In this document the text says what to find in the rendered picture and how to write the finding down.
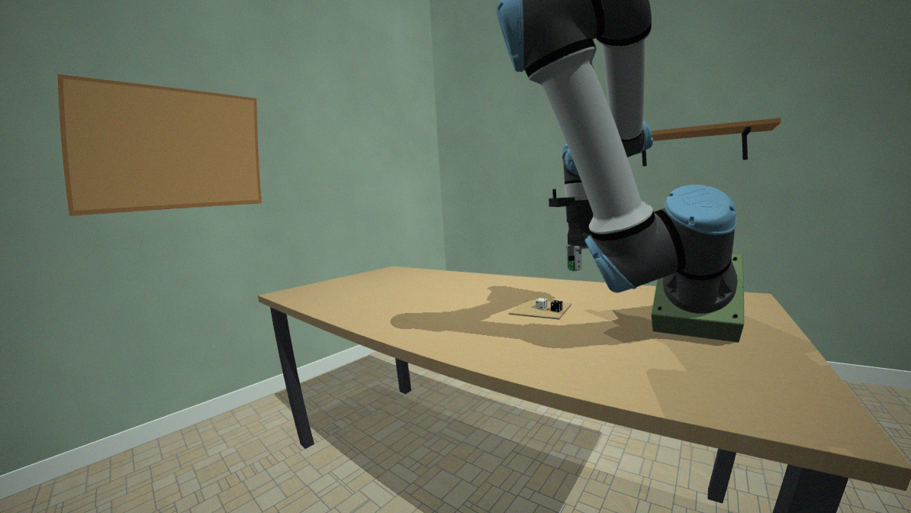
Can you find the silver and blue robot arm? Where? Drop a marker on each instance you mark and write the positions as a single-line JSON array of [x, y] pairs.
[[552, 40]]

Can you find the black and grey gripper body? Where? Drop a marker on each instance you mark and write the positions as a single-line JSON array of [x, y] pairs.
[[578, 211]]

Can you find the tan square mat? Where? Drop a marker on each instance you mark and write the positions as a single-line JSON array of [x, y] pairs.
[[528, 308]]

